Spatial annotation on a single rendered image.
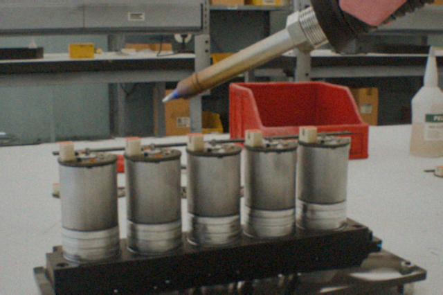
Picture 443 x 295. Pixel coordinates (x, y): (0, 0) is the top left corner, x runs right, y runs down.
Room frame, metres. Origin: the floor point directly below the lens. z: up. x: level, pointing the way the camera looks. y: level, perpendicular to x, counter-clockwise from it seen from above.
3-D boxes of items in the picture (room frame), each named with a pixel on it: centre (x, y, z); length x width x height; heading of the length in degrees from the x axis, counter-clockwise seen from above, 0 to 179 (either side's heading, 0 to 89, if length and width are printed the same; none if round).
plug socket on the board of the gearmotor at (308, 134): (0.31, -0.04, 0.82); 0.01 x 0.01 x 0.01; 22
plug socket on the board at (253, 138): (0.30, -0.02, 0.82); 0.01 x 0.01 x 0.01; 22
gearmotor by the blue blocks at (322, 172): (0.31, -0.05, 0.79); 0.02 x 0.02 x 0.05
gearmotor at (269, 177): (0.30, -0.02, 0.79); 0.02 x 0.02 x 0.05
